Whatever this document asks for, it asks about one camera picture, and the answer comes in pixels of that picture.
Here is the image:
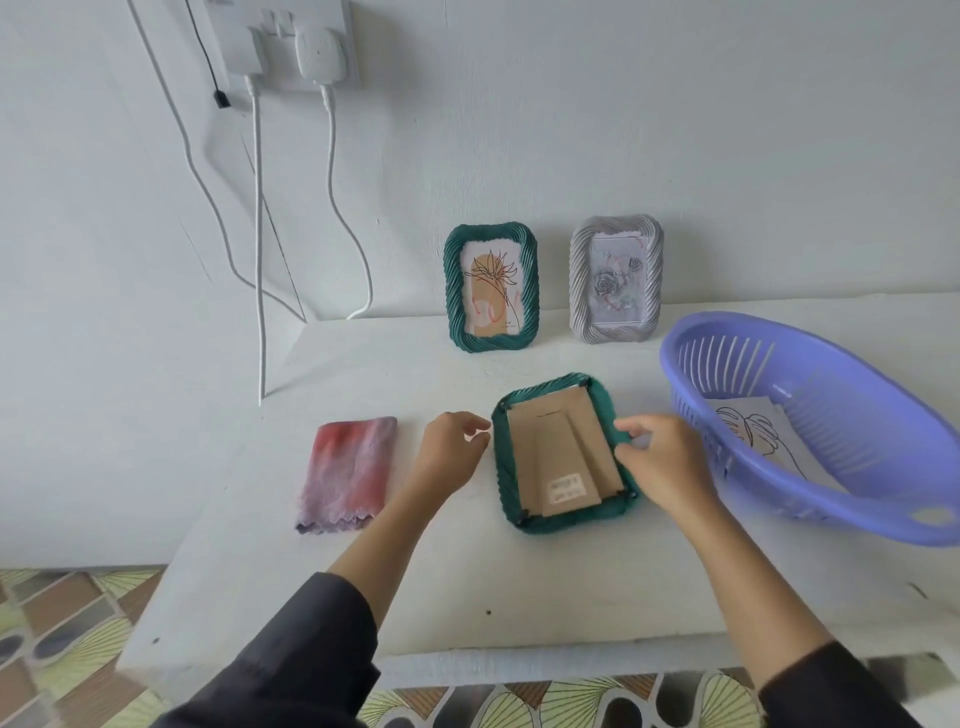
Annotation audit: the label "person's right hand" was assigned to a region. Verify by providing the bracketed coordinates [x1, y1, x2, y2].
[613, 413, 721, 519]

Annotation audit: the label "person's left hand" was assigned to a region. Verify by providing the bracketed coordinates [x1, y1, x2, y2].
[410, 410, 493, 496]

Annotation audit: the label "paper sheets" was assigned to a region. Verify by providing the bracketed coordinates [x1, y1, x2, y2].
[708, 397, 849, 493]

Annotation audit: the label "pink purple cloth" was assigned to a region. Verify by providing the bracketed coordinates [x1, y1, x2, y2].
[294, 416, 399, 536]

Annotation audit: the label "brown cardboard frame backing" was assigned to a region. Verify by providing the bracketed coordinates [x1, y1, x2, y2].
[507, 386, 625, 519]

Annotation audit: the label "grey frame with rose drawing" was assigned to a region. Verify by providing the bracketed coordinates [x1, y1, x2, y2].
[568, 214, 666, 346]

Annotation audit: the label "purple plastic basket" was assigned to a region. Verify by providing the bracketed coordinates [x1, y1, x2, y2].
[659, 311, 960, 547]

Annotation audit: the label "person's left forearm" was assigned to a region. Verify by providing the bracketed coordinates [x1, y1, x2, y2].
[149, 472, 451, 728]

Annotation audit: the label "person's right forearm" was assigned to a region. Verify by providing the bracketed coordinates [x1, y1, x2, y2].
[671, 494, 924, 728]

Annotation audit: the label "white rounded charger adapter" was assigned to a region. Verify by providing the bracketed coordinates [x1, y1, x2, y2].
[294, 24, 348, 85]

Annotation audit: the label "white rectangular charger adapter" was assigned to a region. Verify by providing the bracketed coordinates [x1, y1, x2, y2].
[221, 0, 266, 78]

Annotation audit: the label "curved white charging cable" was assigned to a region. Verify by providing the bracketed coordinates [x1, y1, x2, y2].
[320, 82, 375, 322]

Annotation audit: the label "thin white cable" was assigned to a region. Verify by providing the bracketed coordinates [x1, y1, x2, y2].
[125, 0, 307, 324]

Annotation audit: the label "black cable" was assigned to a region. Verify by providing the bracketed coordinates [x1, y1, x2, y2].
[183, 0, 230, 110]

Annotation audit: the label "white wall socket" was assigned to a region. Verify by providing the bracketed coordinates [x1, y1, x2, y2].
[206, 0, 360, 93]

